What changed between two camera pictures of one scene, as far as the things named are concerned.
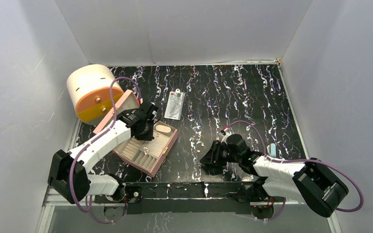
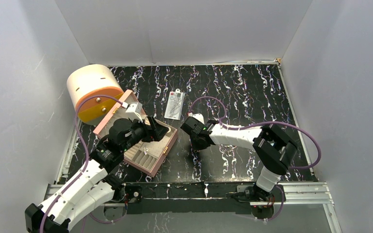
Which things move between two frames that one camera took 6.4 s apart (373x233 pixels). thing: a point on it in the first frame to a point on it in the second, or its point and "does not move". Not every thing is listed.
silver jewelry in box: (145, 150) does not move
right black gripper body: (224, 154) to (195, 145)
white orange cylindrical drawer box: (89, 87) does not move
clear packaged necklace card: (174, 105) does not move
